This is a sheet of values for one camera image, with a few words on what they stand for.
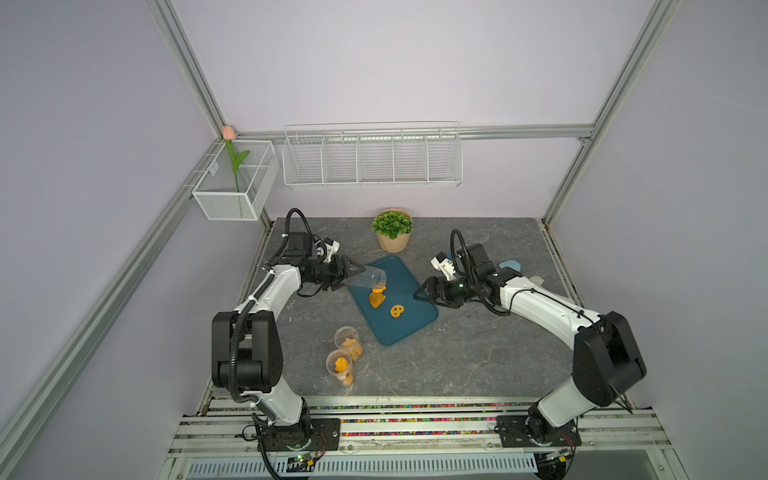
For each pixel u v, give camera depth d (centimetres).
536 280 102
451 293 75
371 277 92
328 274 78
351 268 80
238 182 89
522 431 74
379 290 97
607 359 44
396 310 96
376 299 96
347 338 85
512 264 108
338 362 79
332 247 85
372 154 97
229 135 89
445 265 80
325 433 74
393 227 99
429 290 75
